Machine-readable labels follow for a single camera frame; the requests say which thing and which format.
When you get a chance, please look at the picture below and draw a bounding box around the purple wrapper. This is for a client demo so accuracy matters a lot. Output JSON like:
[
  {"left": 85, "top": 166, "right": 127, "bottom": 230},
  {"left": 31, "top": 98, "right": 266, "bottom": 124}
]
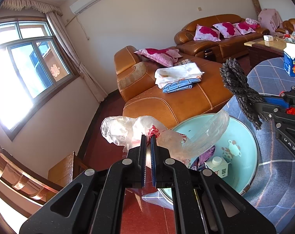
[{"left": 191, "top": 146, "right": 216, "bottom": 171}]

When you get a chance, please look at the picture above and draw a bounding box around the blue milk carton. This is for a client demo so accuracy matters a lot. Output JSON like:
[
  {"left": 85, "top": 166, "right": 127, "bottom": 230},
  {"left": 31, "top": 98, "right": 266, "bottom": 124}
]
[{"left": 283, "top": 43, "right": 295, "bottom": 77}]

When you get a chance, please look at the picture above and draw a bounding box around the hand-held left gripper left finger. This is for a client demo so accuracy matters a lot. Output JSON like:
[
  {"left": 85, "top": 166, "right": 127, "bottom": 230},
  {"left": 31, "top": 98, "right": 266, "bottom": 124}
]
[{"left": 19, "top": 135, "right": 147, "bottom": 234}]

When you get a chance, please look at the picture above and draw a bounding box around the beige curtain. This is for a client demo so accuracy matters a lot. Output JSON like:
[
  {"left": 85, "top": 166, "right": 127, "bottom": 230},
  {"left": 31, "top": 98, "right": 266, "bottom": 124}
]
[{"left": 0, "top": 0, "right": 108, "bottom": 103}]

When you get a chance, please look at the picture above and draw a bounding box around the large pink floral pillow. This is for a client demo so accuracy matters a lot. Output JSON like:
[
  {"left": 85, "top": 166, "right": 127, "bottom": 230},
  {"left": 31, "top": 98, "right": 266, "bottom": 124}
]
[{"left": 134, "top": 48, "right": 182, "bottom": 68}]

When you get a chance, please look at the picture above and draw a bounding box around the folded blue plaid cloth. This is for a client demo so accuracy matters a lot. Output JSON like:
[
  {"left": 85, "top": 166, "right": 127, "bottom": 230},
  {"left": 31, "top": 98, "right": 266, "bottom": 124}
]
[{"left": 162, "top": 78, "right": 202, "bottom": 93}]

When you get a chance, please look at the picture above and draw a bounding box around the pink floral blanket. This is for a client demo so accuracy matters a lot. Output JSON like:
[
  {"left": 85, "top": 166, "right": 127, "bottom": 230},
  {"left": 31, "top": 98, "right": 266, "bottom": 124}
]
[{"left": 245, "top": 18, "right": 260, "bottom": 30}]

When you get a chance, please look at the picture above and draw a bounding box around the window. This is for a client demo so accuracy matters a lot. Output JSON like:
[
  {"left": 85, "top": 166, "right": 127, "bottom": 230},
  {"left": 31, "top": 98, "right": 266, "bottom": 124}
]
[{"left": 0, "top": 21, "right": 79, "bottom": 137}]

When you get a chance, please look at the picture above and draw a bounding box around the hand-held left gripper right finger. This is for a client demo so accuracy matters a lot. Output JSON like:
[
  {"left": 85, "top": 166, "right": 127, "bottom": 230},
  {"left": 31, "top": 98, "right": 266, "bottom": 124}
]
[{"left": 151, "top": 136, "right": 277, "bottom": 234}]

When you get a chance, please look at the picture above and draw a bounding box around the black knitted bundle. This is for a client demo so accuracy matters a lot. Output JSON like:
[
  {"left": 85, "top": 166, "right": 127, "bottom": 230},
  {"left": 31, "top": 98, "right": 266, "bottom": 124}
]
[{"left": 220, "top": 58, "right": 265, "bottom": 130}]

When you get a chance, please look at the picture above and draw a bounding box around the rolled standing mat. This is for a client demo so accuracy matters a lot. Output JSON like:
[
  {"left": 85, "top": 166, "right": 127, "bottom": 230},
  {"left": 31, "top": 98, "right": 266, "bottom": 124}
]
[{"left": 250, "top": 0, "right": 262, "bottom": 18}]

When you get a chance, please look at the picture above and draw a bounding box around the dark wooden coffee table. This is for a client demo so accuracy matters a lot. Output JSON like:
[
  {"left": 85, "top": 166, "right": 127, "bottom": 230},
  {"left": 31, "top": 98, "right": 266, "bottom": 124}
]
[{"left": 244, "top": 37, "right": 295, "bottom": 68}]

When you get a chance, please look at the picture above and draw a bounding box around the light blue trash bin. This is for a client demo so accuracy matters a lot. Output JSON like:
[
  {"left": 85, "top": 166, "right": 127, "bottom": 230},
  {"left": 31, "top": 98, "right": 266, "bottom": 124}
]
[{"left": 162, "top": 113, "right": 260, "bottom": 203}]

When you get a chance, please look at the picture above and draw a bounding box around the folded white cloth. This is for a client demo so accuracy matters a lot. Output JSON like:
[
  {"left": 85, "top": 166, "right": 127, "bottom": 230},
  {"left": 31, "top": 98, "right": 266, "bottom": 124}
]
[{"left": 154, "top": 62, "right": 205, "bottom": 88}]

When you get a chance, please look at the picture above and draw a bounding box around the clear plastic bag red print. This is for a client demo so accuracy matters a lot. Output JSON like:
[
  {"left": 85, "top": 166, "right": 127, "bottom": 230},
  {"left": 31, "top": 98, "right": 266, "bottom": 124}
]
[{"left": 100, "top": 109, "right": 230, "bottom": 162}]

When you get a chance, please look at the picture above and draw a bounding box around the blue plaid tablecloth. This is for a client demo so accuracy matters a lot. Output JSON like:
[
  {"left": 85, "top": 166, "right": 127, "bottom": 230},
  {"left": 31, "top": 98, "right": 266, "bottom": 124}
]
[{"left": 222, "top": 57, "right": 295, "bottom": 233}]

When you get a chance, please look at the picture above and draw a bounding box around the pink cloth-covered appliance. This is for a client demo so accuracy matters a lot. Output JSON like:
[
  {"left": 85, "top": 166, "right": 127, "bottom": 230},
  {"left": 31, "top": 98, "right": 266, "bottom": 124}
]
[{"left": 257, "top": 8, "right": 283, "bottom": 31}]

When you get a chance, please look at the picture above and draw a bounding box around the white air conditioner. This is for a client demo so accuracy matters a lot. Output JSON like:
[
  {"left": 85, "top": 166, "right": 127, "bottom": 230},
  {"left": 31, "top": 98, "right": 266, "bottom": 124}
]
[{"left": 69, "top": 0, "right": 106, "bottom": 14}]

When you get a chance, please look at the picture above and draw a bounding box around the brown leather three-seat sofa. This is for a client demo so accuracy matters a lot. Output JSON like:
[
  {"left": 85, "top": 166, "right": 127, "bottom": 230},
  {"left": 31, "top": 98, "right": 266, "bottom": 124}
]
[{"left": 174, "top": 14, "right": 270, "bottom": 64}]

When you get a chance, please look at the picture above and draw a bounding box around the wooden chair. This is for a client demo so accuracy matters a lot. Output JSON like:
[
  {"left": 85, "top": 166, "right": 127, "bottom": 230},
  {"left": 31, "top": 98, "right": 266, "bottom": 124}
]
[{"left": 0, "top": 148, "right": 89, "bottom": 202}]

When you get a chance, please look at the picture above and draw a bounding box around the checkered cloth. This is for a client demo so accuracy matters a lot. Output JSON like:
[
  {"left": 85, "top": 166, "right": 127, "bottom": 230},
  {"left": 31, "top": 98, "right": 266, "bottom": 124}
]
[{"left": 173, "top": 59, "right": 192, "bottom": 67}]

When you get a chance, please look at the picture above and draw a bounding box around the brown leather armchair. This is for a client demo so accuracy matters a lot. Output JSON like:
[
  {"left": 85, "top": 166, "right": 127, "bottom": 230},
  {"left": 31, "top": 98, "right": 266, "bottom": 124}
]
[{"left": 275, "top": 18, "right": 295, "bottom": 36}]

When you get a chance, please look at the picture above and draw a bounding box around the brown leather chaise sofa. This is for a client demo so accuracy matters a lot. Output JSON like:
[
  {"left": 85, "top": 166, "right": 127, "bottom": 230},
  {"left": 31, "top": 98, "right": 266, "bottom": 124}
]
[{"left": 114, "top": 45, "right": 238, "bottom": 130}]

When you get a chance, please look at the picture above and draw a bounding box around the white carton with red label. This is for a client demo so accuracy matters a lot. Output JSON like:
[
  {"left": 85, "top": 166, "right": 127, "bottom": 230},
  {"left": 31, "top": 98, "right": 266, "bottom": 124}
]
[{"left": 205, "top": 156, "right": 230, "bottom": 178}]

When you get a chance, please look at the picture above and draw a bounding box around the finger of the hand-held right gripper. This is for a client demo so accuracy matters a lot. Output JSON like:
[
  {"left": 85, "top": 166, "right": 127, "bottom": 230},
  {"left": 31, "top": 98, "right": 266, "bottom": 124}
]
[
  {"left": 254, "top": 103, "right": 288, "bottom": 121},
  {"left": 261, "top": 85, "right": 295, "bottom": 108}
]

